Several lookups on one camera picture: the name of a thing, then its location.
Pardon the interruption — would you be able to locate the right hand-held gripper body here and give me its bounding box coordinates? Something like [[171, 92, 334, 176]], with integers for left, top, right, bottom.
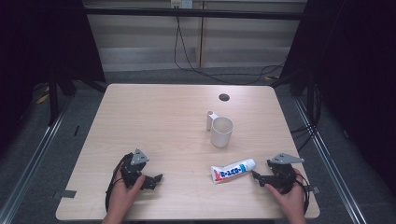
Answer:
[[266, 152, 305, 195]]

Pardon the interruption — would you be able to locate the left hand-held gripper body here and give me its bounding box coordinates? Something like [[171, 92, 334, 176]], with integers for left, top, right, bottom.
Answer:
[[120, 148, 150, 189]]

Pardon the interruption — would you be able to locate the white toothpaste tube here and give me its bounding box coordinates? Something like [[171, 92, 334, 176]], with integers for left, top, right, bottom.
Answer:
[[210, 158, 257, 185]]

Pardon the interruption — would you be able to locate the white cup with handle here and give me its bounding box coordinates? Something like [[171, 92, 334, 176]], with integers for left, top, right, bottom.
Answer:
[[205, 110, 234, 148]]

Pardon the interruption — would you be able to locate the person's right hand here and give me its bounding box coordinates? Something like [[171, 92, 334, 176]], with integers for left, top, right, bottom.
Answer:
[[264, 169, 308, 219]]

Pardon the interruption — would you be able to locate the person's left hand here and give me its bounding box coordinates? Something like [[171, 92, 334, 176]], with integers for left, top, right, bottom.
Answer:
[[106, 169, 147, 219]]

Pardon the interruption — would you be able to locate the black metal stand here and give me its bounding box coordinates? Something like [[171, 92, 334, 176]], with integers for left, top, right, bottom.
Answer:
[[47, 70, 61, 127]]

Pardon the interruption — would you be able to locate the yellow floor object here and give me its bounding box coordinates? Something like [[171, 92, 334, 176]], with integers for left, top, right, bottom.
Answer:
[[35, 92, 50, 105]]

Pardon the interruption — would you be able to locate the dark curtain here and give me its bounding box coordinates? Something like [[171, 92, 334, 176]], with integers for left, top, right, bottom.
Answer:
[[279, 0, 396, 195], [0, 0, 106, 153]]

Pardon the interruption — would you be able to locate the black horizontal bar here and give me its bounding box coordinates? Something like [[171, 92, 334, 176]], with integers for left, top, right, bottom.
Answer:
[[83, 7, 308, 21]]

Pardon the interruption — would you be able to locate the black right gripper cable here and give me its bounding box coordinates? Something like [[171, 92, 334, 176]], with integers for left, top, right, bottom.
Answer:
[[294, 172, 311, 217]]

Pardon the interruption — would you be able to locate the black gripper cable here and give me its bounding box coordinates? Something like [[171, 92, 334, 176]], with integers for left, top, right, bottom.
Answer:
[[294, 172, 311, 217], [105, 153, 133, 213]]

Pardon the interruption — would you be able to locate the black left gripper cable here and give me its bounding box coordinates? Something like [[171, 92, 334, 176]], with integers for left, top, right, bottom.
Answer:
[[105, 153, 133, 213]]

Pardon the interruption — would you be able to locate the metal floor rail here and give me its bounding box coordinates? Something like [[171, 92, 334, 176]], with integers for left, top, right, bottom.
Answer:
[[0, 95, 75, 224], [292, 97, 369, 224]]

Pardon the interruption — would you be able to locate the bundle of black floor cables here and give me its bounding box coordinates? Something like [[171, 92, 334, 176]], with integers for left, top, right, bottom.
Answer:
[[290, 83, 323, 154]]

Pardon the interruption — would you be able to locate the long black wall cable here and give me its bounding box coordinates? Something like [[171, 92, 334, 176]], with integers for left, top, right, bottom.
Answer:
[[173, 7, 288, 86]]

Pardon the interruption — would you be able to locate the white wall socket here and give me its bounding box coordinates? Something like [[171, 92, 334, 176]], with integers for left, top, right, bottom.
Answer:
[[170, 0, 194, 9]]

